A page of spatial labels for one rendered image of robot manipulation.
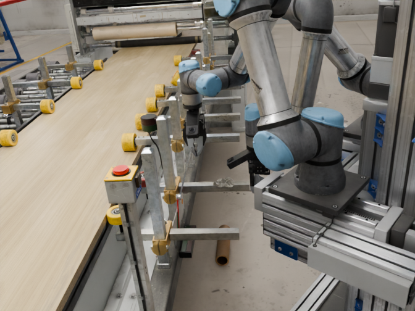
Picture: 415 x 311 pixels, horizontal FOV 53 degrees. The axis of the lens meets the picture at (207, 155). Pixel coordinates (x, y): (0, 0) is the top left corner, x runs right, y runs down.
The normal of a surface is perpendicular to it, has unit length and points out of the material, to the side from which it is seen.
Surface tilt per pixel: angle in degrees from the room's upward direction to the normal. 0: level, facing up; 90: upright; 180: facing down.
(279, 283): 0
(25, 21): 90
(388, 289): 90
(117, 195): 90
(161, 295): 0
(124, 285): 0
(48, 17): 90
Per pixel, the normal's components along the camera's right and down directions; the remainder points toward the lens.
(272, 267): -0.07, -0.89
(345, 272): -0.65, 0.38
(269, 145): -0.80, 0.41
